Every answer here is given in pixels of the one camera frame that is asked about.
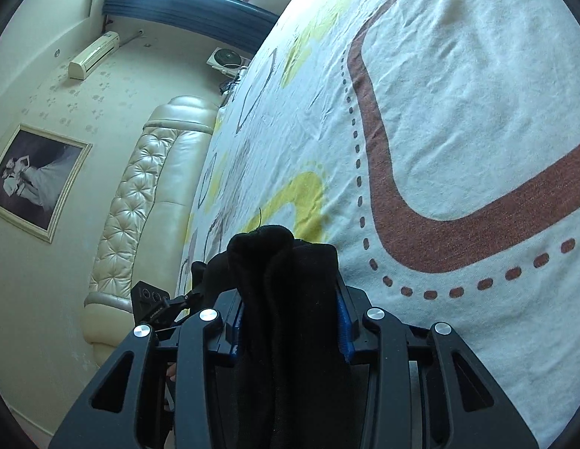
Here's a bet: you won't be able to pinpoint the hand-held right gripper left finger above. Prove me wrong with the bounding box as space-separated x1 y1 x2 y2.
49 290 248 449

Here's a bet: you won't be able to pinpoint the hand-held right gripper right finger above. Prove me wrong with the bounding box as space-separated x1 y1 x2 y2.
334 281 539 449

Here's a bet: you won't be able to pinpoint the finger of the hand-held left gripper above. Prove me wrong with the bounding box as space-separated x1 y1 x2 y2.
167 285 211 321

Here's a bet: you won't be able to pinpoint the black pants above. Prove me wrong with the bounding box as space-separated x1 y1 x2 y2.
202 224 352 449

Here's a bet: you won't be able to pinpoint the cream tufted leather headboard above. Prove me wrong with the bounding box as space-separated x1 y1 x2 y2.
82 95 219 368

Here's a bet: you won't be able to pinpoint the white box fan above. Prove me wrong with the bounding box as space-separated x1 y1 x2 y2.
206 46 251 76

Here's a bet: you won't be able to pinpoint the patterned white bed sheet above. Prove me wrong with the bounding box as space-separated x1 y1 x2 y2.
177 0 580 449

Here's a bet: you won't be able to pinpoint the dark blue curtain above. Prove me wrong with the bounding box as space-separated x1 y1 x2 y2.
102 0 280 57

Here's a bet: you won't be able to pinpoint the framed wall photo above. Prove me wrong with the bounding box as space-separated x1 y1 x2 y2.
0 124 93 244

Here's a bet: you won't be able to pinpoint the black cables by fan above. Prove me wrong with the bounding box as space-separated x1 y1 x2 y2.
218 69 248 101

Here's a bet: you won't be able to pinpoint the white wall air conditioner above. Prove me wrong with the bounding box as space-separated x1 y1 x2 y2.
67 31 121 80

